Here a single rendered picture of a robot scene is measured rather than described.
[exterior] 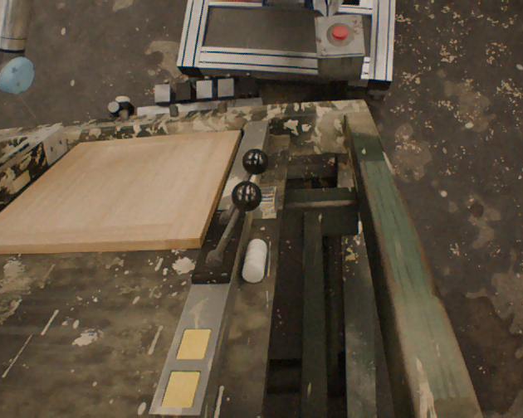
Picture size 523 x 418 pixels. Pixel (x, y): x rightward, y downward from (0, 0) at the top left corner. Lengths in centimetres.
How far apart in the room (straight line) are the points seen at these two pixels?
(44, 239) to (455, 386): 70
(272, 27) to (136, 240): 149
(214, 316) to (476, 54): 204
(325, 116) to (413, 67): 111
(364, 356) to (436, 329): 84
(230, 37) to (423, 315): 178
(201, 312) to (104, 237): 32
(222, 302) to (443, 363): 27
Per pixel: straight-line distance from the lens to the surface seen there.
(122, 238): 88
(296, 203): 105
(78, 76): 262
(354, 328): 139
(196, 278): 68
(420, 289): 63
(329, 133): 135
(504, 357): 232
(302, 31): 220
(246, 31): 222
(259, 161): 75
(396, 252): 70
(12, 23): 110
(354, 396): 142
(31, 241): 96
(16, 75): 110
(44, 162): 137
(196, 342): 59
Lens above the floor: 218
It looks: 80 degrees down
